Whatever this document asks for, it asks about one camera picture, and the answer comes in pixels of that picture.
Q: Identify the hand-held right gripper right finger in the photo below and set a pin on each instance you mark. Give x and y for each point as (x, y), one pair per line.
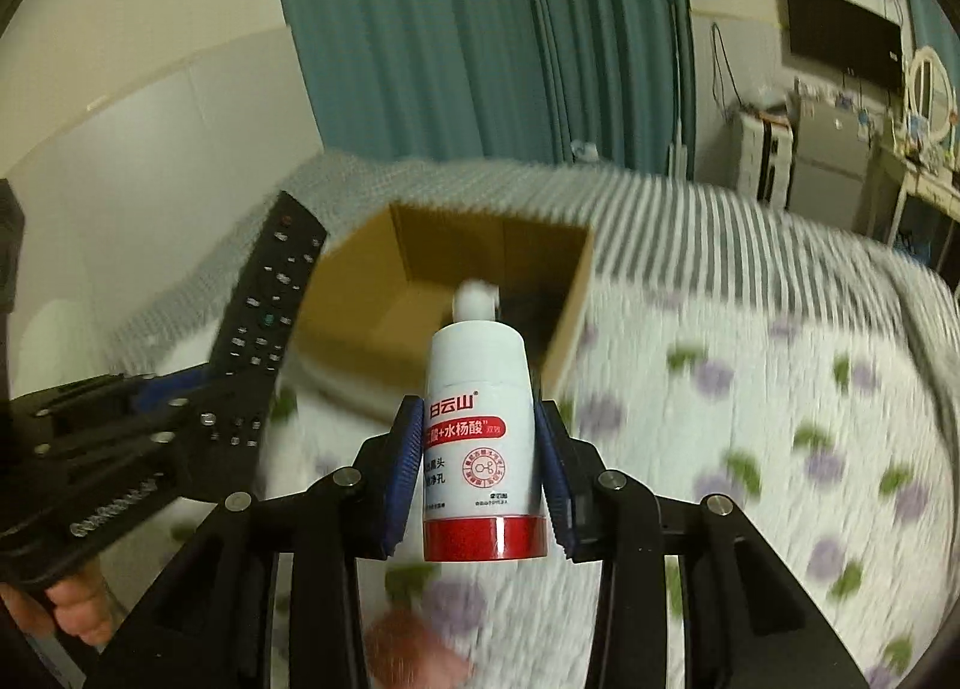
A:
(558, 486)

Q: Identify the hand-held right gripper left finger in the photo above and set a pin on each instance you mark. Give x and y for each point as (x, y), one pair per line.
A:
(398, 479)

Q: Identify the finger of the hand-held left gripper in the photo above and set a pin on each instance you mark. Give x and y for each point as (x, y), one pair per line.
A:
(154, 390)
(172, 453)

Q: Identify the white bottle with red base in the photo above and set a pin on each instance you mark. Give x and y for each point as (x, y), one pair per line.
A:
(474, 449)

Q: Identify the black remote control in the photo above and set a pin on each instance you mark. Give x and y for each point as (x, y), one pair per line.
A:
(262, 329)

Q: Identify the brown cardboard box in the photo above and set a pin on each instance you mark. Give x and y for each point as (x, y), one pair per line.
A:
(420, 299)

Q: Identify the person's left hand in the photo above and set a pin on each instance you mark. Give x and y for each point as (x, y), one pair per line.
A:
(71, 603)

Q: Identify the floral quilt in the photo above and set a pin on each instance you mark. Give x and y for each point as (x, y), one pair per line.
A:
(750, 449)

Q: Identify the grey striped blanket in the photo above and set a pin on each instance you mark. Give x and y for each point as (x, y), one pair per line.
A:
(675, 224)

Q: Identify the small white object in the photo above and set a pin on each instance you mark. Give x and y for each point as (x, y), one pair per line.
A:
(585, 150)

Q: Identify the grey refrigerator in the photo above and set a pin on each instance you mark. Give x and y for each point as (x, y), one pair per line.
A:
(829, 160)

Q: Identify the teal curtain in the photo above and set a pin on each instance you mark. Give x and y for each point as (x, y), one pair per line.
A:
(480, 36)

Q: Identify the white desk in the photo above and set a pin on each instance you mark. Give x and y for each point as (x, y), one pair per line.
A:
(926, 190)

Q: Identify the round white mirror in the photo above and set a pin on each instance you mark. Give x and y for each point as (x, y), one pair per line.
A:
(928, 85)

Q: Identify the black wall television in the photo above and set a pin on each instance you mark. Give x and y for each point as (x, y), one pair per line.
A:
(840, 32)

